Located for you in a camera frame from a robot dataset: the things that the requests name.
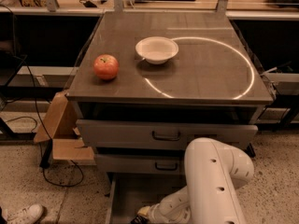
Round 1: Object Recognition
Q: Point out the red apple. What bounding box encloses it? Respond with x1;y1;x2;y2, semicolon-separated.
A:
93;54;119;80

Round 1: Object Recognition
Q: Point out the low metal shelf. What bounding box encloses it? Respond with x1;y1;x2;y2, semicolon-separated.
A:
0;65;78;99

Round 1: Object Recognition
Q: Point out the black floor cable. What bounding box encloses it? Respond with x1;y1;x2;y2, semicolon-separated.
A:
0;3;85;188

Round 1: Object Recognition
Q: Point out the black rxbar chocolate wrapper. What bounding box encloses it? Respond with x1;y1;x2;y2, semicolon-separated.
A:
130;216;148;224

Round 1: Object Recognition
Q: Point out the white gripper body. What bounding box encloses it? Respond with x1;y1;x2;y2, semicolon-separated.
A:
148;204;168;224

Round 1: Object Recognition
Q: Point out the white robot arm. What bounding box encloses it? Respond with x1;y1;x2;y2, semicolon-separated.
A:
131;138;254;224

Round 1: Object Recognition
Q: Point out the grey drawer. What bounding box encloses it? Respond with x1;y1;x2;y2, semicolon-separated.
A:
94;154;184;175
77;119;258;150

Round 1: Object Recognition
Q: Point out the grey drawer cabinet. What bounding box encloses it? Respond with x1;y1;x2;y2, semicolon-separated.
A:
65;10;275;224

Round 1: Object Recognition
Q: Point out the open bottom drawer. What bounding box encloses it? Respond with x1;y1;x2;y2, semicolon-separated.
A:
105;174;186;224

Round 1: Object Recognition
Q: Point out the white sneaker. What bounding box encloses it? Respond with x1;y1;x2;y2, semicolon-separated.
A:
6;203;44;224

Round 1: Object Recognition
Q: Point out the top grey drawer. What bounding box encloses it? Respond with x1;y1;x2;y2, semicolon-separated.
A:
77;119;258;150

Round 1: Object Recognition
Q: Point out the black cabinet caster wheel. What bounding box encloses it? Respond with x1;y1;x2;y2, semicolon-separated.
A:
245;144;256;158

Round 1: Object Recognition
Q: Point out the middle grey drawer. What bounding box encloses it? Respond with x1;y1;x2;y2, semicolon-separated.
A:
94;154;184;175

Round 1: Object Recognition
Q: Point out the white bowl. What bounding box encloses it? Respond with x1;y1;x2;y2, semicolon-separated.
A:
135;36;178;64

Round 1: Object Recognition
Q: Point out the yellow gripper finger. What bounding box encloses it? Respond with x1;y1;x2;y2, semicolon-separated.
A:
137;206;150;218

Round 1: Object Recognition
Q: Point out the brown cardboard box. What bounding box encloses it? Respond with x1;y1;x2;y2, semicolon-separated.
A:
34;91;95;165

